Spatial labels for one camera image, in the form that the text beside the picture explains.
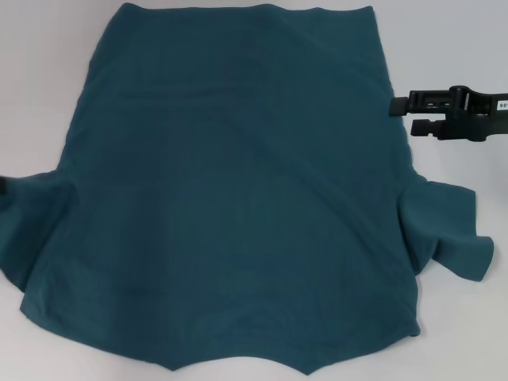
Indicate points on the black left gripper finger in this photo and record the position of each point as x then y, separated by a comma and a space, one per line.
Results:
2, 186

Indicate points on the teal blue t-shirt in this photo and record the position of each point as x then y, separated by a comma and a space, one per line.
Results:
238, 178

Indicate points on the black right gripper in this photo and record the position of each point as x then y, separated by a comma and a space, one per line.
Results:
476, 117

